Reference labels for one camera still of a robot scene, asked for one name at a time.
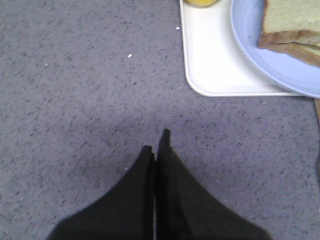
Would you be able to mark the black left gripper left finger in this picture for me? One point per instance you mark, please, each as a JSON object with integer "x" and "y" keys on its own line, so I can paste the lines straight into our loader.
{"x": 126, "y": 212}

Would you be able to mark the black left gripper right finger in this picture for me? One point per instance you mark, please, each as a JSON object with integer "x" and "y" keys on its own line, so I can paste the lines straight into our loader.
{"x": 187, "y": 211}

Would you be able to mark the light blue round plate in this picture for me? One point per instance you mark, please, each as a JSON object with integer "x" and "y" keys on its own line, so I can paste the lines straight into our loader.
{"x": 246, "y": 18}

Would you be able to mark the toast bread slice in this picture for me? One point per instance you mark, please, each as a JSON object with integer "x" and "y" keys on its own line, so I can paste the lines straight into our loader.
{"x": 307, "y": 53}
{"x": 290, "y": 21}

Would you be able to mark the white rectangular tray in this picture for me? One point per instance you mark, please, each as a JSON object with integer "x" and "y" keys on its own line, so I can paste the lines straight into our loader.
{"x": 214, "y": 64}

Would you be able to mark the front yellow lemon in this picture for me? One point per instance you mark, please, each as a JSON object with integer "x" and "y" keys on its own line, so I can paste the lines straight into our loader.
{"x": 202, "y": 3}

